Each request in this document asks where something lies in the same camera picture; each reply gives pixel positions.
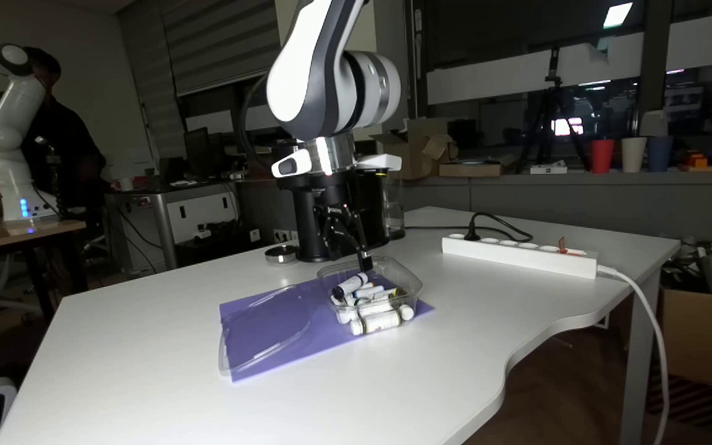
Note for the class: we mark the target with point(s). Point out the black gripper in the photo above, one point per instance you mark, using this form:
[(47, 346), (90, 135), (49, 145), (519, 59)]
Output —
[(331, 196)]

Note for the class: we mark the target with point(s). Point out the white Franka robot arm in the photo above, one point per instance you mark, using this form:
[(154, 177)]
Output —
[(306, 76)]

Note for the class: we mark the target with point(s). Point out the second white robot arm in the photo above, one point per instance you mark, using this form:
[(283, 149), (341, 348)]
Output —
[(10, 126)]

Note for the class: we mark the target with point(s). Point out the purple mat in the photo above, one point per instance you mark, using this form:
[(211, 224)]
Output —
[(273, 331)]

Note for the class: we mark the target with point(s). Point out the small round metal dish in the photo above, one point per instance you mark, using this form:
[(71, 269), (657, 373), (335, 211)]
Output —
[(280, 253)]

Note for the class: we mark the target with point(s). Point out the open cardboard box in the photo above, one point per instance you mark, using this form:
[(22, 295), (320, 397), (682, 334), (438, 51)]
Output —
[(420, 149)]

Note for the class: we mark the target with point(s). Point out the flat brown box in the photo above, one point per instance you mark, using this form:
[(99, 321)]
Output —
[(471, 170)]

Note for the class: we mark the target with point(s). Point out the grey metal cabinet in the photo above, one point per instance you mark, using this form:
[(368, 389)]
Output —
[(184, 224)]

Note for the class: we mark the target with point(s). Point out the white power strip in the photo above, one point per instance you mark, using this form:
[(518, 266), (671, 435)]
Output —
[(519, 253)]

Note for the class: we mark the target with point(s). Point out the red cup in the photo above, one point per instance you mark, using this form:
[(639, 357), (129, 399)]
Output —
[(600, 158)]

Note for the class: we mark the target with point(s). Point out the person in black shirt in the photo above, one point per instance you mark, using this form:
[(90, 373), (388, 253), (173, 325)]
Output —
[(59, 140)]

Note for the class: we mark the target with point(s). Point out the blue cup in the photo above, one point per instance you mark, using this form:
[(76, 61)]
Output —
[(657, 154)]

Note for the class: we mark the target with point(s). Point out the upturned white cup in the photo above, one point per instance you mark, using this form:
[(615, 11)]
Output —
[(654, 126)]

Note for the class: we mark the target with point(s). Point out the wooden side table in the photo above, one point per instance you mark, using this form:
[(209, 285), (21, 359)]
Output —
[(10, 237)]

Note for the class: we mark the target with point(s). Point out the rectangular ceiling light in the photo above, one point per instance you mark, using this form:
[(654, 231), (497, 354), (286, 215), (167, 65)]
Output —
[(615, 14)]

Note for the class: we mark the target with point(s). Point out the large brown cardboard box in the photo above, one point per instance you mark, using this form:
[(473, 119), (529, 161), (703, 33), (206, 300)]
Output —
[(704, 337)]

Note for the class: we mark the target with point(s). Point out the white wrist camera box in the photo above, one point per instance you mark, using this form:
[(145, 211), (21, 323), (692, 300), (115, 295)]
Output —
[(382, 161)]

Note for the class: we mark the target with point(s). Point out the black camera tripod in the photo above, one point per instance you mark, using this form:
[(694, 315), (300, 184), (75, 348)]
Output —
[(551, 107)]

